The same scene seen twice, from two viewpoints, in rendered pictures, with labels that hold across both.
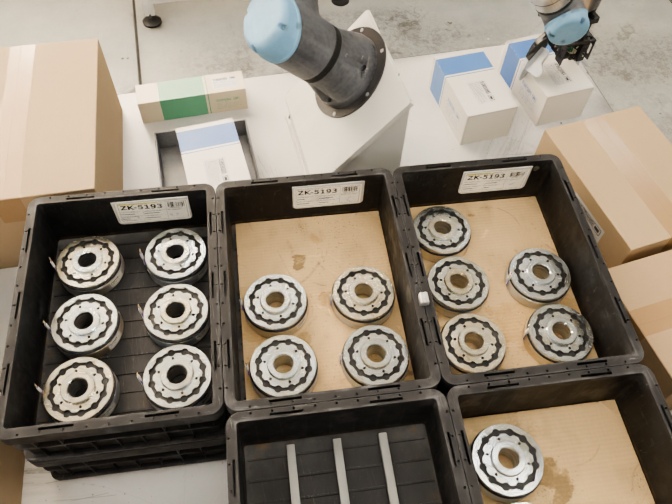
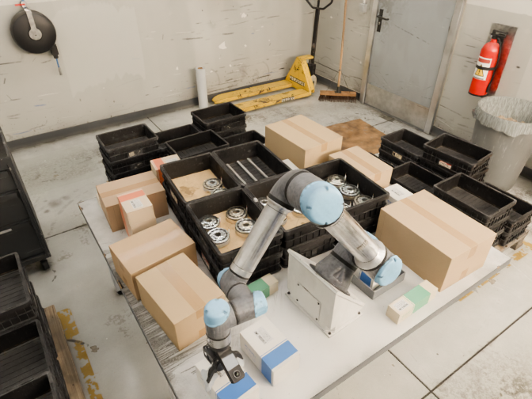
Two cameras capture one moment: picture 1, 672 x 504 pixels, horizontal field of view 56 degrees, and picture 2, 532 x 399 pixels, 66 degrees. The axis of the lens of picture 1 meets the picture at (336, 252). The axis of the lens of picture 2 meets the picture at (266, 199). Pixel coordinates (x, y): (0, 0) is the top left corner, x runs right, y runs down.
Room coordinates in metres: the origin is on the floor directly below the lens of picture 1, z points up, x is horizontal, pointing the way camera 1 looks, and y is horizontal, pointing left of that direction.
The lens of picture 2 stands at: (1.96, -0.60, 2.07)
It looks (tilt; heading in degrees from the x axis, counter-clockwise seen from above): 36 degrees down; 161
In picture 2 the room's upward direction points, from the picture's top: straight up
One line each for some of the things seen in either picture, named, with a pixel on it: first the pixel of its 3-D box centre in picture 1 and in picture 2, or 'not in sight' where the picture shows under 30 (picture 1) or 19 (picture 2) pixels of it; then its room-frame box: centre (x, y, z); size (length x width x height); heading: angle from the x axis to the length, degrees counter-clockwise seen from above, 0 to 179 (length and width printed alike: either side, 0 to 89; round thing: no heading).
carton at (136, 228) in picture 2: not in sight; (138, 218); (0.27, -0.67, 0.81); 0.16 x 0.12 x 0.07; 15
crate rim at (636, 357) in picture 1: (506, 259); (232, 220); (0.56, -0.27, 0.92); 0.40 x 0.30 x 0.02; 10
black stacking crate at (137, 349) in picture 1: (127, 314); (340, 192); (0.45, 0.32, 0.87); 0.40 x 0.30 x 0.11; 10
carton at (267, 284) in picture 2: not in sight; (251, 294); (0.84, -0.27, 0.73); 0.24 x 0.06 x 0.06; 110
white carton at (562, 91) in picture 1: (543, 78); (226, 382); (1.19, -0.47, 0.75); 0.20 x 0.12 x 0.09; 21
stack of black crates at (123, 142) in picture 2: not in sight; (131, 161); (-1.10, -0.68, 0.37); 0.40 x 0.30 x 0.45; 105
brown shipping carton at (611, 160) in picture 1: (618, 197); (181, 298); (0.81, -0.56, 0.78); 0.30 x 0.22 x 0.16; 22
